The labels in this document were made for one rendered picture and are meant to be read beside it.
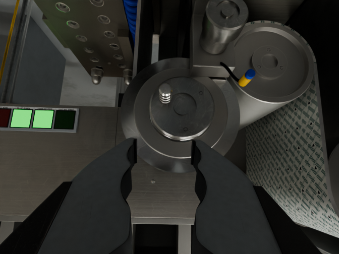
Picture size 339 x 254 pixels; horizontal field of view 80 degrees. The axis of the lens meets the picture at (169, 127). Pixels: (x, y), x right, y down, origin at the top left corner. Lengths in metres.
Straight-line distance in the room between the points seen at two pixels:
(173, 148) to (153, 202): 0.35
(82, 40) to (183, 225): 0.52
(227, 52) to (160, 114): 0.11
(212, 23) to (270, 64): 0.13
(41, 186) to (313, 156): 0.60
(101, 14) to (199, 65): 0.27
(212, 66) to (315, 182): 0.20
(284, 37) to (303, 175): 0.20
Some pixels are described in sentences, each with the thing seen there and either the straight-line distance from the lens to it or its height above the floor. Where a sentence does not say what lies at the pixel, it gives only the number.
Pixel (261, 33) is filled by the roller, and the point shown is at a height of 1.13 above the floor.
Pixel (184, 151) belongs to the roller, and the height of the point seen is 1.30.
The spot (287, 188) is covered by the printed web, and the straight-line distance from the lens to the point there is 0.38.
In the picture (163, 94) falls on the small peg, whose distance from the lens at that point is 0.21.
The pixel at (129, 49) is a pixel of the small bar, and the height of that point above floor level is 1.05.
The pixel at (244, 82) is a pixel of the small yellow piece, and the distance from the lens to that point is 0.22.
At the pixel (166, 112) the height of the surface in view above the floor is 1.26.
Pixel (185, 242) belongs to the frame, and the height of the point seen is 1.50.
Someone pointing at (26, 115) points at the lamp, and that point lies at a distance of 0.70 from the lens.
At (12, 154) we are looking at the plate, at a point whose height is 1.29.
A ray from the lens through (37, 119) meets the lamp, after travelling 0.68.
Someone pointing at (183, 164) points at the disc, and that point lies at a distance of 0.24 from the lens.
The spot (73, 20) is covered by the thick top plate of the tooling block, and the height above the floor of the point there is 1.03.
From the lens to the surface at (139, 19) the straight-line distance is 0.32.
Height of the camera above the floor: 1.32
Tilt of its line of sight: 13 degrees down
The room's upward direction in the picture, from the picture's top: 179 degrees counter-clockwise
